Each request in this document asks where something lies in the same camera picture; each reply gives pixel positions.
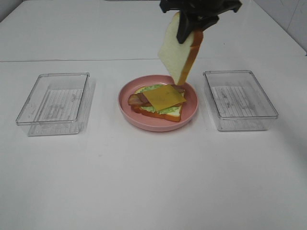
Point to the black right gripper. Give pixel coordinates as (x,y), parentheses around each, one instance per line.
(190,9)

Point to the white bread slice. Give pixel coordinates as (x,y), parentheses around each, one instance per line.
(179,58)
(169,117)

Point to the yellow cheese slice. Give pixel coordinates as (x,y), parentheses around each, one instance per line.
(164,97)

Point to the bacon strip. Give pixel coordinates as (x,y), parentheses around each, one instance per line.
(152,87)
(138,99)

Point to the green lettuce leaf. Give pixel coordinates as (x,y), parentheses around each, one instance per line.
(174,110)

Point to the pink round plate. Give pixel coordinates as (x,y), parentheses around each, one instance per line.
(189,107)

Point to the clear plastic right container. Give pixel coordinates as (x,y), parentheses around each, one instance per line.
(237,101)

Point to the clear plastic container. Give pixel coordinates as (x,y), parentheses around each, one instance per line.
(58,104)
(237,101)

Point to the clear plastic left container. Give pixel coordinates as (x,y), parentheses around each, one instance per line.
(58,104)

